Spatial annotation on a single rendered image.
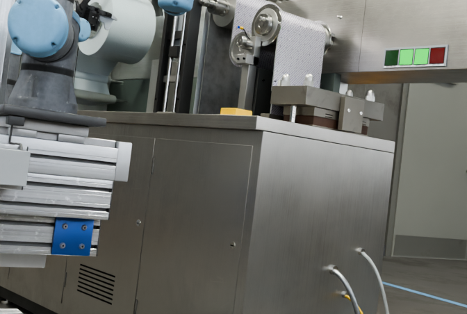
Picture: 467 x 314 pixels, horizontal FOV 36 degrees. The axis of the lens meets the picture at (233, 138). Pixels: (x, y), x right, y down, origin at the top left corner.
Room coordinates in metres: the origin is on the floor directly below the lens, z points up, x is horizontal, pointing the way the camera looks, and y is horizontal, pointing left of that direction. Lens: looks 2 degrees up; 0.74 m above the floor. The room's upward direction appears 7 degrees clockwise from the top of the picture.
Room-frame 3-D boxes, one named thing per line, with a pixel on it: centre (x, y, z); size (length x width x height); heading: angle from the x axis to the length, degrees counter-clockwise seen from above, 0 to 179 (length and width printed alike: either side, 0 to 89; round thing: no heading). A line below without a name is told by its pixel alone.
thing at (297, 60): (2.49, -0.20, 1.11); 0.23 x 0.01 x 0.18; 131
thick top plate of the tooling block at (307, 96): (2.43, -0.31, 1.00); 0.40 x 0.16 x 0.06; 131
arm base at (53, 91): (1.60, 0.43, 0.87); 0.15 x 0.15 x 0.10
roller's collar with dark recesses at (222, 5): (2.63, 0.11, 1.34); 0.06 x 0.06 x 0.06; 41
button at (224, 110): (2.19, 0.00, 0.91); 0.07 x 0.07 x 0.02; 41
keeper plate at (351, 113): (2.37, -0.38, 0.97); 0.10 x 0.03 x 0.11; 131
